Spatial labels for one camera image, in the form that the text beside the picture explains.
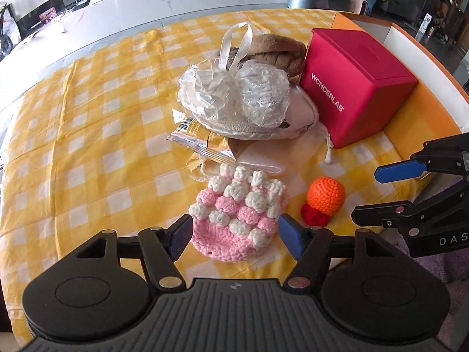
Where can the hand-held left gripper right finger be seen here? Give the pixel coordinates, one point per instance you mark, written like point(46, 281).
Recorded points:
point(291, 235)

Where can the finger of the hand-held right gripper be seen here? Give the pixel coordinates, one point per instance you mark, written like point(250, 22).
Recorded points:
point(384, 214)
point(399, 171)

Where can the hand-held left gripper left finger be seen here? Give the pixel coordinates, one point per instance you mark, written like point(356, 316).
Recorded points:
point(181, 236)

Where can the red crochet piece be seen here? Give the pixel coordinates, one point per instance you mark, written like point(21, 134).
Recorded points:
point(313, 218)

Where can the orange crochet ball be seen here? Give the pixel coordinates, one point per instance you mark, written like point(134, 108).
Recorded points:
point(327, 195)

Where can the pink white crochet pouch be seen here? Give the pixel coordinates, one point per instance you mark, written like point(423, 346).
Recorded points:
point(234, 212)

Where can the orange white cardboard box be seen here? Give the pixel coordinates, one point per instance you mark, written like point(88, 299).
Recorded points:
point(436, 110)

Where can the sheer brown organza bag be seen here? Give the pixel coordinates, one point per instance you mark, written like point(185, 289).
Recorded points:
point(278, 154)

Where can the gold snack packet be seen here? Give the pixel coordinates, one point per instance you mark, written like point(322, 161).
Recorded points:
point(199, 141)

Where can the clear plastic bag with ribbon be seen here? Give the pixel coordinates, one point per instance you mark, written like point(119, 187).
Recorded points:
point(220, 91)

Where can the brown plush toy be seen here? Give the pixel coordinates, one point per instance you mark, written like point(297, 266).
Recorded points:
point(274, 49)

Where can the purple fuzzy cloth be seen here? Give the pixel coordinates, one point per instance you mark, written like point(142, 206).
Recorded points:
point(439, 275)

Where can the magenta box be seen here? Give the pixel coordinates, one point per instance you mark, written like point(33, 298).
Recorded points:
point(351, 91)

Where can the yellow checked tablecloth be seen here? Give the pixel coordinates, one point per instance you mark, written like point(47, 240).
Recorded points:
point(102, 135)

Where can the white carton bottle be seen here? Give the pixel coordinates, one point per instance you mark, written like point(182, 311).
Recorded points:
point(423, 25)

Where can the pink photo card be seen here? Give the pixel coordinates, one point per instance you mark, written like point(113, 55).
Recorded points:
point(47, 14)

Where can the plant in dark vase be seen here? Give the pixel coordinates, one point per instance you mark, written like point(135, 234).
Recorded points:
point(5, 40)

